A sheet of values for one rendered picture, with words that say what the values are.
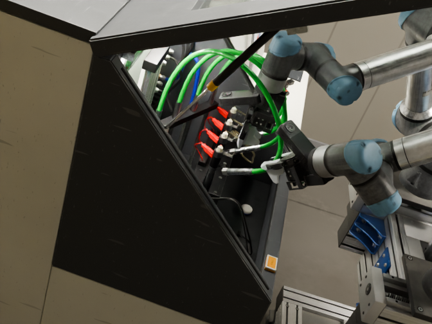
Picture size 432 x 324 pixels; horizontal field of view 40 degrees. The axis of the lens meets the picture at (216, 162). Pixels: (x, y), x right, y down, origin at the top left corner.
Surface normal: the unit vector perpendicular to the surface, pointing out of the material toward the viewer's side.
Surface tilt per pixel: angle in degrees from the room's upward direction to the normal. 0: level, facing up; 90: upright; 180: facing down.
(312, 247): 0
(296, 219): 0
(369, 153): 45
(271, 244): 0
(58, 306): 90
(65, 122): 90
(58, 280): 90
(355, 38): 90
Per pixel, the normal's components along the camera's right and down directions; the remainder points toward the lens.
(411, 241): 0.29, -0.77
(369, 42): -0.13, 0.56
